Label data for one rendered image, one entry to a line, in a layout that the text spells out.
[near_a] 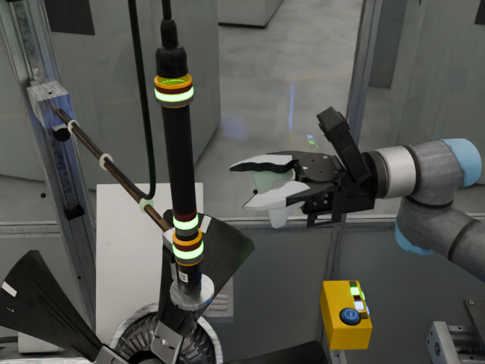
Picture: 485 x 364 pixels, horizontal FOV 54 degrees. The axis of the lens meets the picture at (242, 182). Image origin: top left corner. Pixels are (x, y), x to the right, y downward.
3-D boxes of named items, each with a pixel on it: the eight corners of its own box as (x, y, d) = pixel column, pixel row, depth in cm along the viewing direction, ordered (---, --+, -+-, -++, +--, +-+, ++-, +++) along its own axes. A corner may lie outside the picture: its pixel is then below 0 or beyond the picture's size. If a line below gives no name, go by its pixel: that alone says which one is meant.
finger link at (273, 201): (256, 246, 63) (309, 220, 67) (255, 211, 59) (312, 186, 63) (243, 233, 65) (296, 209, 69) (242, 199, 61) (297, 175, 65)
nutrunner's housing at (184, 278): (177, 301, 78) (143, 18, 51) (196, 290, 79) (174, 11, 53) (189, 317, 75) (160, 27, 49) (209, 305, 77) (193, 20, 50)
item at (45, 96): (32, 115, 116) (23, 82, 111) (60, 107, 119) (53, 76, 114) (46, 131, 109) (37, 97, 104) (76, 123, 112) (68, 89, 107)
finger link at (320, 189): (292, 213, 61) (343, 190, 65) (293, 204, 60) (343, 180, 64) (271, 195, 64) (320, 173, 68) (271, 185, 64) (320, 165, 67)
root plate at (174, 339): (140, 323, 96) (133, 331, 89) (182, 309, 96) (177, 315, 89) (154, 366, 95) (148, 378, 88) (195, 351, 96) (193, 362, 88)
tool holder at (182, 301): (156, 282, 78) (149, 237, 72) (193, 263, 81) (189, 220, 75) (184, 318, 72) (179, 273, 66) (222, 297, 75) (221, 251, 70)
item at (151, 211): (55, 115, 108) (53, 109, 107) (60, 113, 109) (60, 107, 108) (172, 243, 73) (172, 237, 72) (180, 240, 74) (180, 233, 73)
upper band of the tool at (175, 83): (150, 100, 57) (147, 76, 55) (181, 90, 59) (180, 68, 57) (168, 113, 54) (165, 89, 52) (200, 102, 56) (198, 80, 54)
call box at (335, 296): (318, 305, 135) (322, 279, 129) (353, 304, 135) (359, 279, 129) (328, 354, 122) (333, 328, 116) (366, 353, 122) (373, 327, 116)
